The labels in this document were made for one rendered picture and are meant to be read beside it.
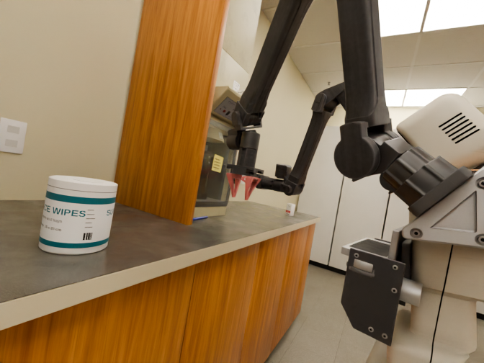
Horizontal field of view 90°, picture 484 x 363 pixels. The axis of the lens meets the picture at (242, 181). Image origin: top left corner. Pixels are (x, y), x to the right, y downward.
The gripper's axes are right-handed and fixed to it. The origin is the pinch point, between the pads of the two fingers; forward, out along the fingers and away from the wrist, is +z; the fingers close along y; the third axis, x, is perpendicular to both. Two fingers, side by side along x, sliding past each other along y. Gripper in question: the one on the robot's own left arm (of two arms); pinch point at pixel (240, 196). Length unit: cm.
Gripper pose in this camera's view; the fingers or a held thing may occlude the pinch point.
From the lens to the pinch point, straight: 74.9
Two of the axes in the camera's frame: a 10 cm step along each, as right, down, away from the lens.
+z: -1.8, 9.8, 0.2
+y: -8.6, -1.6, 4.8
